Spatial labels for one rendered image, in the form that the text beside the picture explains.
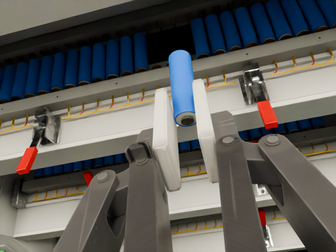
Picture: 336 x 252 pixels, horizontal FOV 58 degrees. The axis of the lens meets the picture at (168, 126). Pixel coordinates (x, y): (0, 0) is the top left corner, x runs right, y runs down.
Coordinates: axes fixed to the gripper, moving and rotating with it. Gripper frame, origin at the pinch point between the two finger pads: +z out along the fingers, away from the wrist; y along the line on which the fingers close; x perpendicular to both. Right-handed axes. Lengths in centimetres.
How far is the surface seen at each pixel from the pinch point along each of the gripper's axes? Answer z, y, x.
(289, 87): 17.3, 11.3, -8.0
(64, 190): 27.3, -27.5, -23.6
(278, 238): 26, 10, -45
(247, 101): 16.7, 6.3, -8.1
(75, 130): 18.4, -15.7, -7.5
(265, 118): 10.3, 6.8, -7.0
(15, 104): 21.3, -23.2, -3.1
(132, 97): 20.2, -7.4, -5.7
